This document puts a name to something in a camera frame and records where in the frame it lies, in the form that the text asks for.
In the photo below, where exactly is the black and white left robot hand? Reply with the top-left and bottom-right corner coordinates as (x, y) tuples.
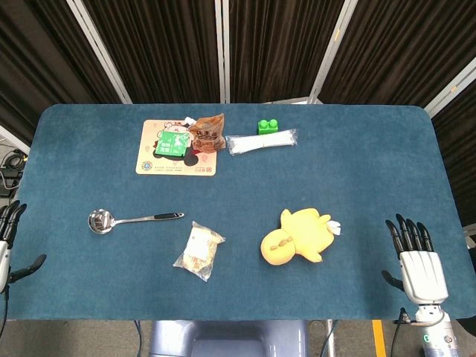
(0, 199), (48, 295)

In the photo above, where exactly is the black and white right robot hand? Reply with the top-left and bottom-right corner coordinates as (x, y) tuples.
(382, 213), (450, 306)

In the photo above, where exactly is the yellow plush duck toy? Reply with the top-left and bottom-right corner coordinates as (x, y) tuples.
(260, 208), (344, 266)

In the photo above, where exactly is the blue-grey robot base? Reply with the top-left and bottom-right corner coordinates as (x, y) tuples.
(148, 319), (310, 357)

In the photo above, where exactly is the green toy building block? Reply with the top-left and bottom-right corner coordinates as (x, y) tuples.
(257, 118), (280, 136)

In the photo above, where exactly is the white table leg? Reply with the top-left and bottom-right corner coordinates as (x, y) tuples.
(325, 319), (335, 357)

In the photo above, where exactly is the beige printed cartoon mat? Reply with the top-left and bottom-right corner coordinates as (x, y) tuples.
(135, 118), (219, 177)

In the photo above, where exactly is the clear bag of snack pieces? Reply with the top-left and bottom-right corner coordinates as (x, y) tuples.
(173, 220), (227, 283)

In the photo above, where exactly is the blue table cloth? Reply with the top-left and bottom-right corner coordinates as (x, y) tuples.
(4, 103), (471, 322)

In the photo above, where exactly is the green sachet packet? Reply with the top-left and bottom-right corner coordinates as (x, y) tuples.
(155, 129), (189, 157)

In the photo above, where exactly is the clear pack of white sticks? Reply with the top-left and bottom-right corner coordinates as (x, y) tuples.
(224, 128), (299, 157)

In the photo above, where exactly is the brown peanut butter spout pouch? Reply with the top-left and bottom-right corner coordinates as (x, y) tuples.
(184, 112), (228, 154)

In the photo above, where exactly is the black cable with connector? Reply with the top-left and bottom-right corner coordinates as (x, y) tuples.
(393, 306), (417, 357)

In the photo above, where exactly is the black cable bundle on floor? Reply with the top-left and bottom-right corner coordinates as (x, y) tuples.
(0, 147), (30, 198)

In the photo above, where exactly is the steel ladle with black handle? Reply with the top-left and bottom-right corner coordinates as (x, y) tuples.
(87, 209), (185, 235)

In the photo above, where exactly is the blue cable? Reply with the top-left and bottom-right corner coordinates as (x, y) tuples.
(321, 319), (338, 357)
(133, 319), (146, 357)

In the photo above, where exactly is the dark screen panel white frame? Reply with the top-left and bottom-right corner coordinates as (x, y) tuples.
(307, 0), (476, 112)
(65, 0), (230, 104)
(0, 0), (133, 149)
(221, 0), (358, 104)

